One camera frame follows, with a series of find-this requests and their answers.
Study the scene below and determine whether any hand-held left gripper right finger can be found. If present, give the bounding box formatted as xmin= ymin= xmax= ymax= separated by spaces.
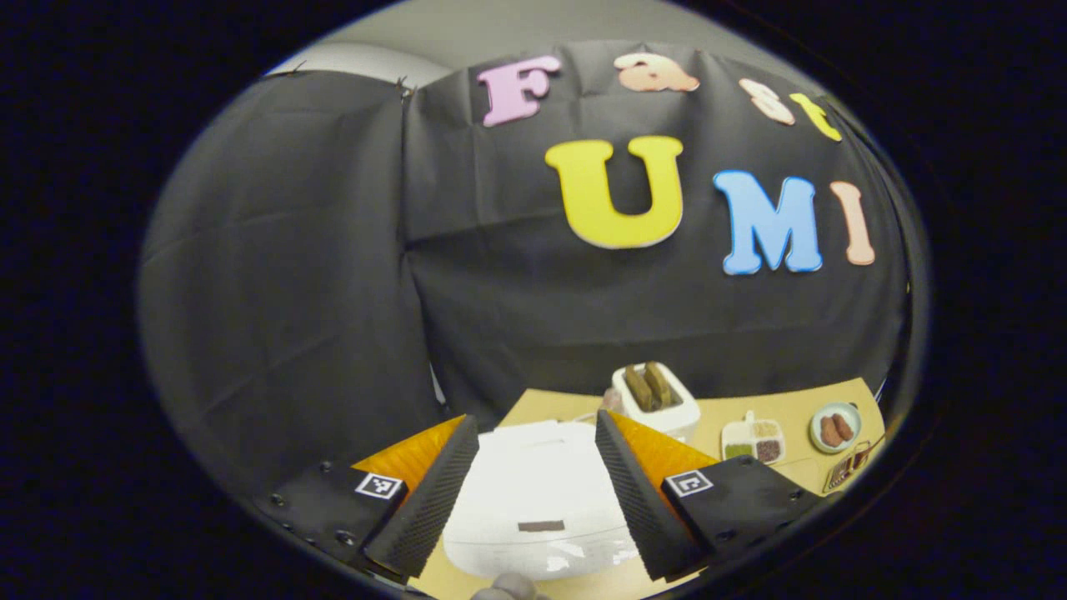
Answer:
xmin=594 ymin=410 xmax=822 ymax=583

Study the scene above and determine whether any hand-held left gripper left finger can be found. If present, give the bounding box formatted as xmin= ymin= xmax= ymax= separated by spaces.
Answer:
xmin=250 ymin=414 xmax=482 ymax=584

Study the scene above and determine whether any white rice cooker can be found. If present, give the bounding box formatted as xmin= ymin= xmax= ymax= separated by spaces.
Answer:
xmin=442 ymin=419 xmax=641 ymax=582

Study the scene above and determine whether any white divided grain dish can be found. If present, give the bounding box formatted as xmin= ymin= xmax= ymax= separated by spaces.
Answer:
xmin=721 ymin=411 xmax=786 ymax=465

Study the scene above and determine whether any brown wooden spoon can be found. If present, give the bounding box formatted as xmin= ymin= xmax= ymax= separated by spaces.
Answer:
xmin=840 ymin=446 xmax=884 ymax=480

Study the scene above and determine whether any white toaster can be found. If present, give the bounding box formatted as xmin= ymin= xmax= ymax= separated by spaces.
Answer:
xmin=611 ymin=361 xmax=701 ymax=443

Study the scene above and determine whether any brown bread slice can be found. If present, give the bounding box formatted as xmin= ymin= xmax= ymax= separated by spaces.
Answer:
xmin=625 ymin=367 xmax=655 ymax=413
xmin=644 ymin=362 xmax=674 ymax=408

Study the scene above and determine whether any pale green plate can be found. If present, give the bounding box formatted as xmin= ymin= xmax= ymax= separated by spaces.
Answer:
xmin=809 ymin=402 xmax=863 ymax=455

